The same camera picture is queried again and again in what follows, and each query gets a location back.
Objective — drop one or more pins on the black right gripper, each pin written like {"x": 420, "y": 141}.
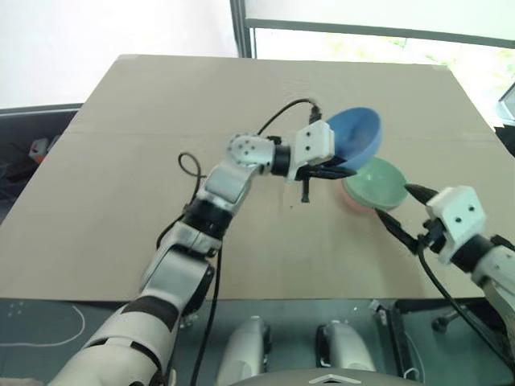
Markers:
{"x": 433, "y": 235}

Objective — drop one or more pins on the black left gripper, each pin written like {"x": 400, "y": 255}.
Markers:
{"x": 304, "y": 175}

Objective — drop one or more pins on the blue bowl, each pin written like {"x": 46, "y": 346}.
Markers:
{"x": 356, "y": 134}

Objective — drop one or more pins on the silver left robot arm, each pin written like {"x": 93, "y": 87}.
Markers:
{"x": 225, "y": 189}

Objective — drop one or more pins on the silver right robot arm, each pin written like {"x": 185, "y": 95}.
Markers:
{"x": 493, "y": 261}

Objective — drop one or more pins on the green bowl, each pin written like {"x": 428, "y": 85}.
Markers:
{"x": 376, "y": 185}

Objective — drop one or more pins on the pink bowl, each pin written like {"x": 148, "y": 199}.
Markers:
{"x": 354, "y": 206}

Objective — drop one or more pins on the black office chair caster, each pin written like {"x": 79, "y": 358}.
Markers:
{"x": 444, "y": 321}

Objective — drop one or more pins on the silver right robot leg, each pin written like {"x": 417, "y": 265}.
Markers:
{"x": 346, "y": 347}

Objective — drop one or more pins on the silver robot leg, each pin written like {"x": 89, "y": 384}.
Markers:
{"x": 346, "y": 347}
{"x": 243, "y": 350}

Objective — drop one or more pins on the brown cardboard table cover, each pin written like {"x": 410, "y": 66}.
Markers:
{"x": 161, "y": 161}

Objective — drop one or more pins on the dark robot torso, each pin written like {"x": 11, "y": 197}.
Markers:
{"x": 328, "y": 379}

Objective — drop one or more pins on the silver left robot leg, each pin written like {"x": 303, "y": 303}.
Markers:
{"x": 243, "y": 350}

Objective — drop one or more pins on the orange and white device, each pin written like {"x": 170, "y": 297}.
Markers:
{"x": 39, "y": 148}

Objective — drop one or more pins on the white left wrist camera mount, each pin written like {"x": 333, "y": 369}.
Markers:
{"x": 314, "y": 141}

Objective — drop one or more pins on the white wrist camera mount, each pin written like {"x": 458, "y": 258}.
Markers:
{"x": 458, "y": 213}
{"x": 314, "y": 141}

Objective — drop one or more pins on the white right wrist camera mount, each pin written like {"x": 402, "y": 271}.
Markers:
{"x": 458, "y": 213}

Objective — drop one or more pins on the dark table leg frame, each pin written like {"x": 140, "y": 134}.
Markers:
{"x": 396, "y": 333}

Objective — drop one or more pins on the grey window frame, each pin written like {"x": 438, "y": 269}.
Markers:
{"x": 245, "y": 28}

